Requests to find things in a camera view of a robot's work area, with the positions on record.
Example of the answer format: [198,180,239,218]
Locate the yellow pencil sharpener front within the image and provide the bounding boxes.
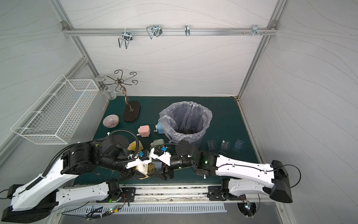
[135,164,149,180]

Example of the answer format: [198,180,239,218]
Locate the green pencil sharpener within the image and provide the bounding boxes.
[150,139,165,147]

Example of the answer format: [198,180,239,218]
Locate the blue pencil sharpener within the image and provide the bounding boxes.
[154,123,165,134]

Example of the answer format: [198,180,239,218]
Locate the pink pencil sharpener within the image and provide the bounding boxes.
[137,125,151,138]

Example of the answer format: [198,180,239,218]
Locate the clear sharpener tray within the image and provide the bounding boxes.
[207,140,218,151]
[220,140,231,152]

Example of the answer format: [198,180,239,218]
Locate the blue tinted sharpener tray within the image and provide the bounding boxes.
[234,139,245,150]

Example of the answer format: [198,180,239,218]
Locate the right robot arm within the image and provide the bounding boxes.
[148,141,293,203]

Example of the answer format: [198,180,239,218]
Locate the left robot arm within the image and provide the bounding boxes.
[1,129,139,224]

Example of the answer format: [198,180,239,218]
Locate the grey trash bin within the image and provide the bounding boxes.
[173,139,203,149]

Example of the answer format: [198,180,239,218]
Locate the clear plastic bin liner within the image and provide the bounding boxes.
[158,101,213,143]

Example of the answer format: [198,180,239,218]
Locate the pink patterned bowl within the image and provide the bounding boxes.
[102,114,119,128]

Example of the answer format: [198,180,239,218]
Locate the bronze mug tree stand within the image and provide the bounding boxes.
[96,69,141,122]

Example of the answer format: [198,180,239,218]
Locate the green mat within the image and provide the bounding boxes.
[75,96,258,185]

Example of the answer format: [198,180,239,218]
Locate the clear glass cup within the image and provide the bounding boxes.
[95,75,117,100]

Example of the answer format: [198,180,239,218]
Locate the metal hook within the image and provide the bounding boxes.
[184,25,190,36]
[146,24,163,39]
[118,29,133,49]
[242,25,267,36]

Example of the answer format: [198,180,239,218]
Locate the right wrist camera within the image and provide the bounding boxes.
[150,146,171,166]

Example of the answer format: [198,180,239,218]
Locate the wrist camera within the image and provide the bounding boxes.
[126,150,152,169]
[150,146,171,166]

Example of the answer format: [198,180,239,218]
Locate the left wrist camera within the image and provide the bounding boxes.
[126,150,152,169]

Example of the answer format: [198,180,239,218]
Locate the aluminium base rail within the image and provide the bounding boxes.
[55,183,286,206]

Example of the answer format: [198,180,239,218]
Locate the white wire basket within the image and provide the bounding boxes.
[11,74,99,145]

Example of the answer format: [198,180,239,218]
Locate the aluminium top rail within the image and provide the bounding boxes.
[61,21,278,37]

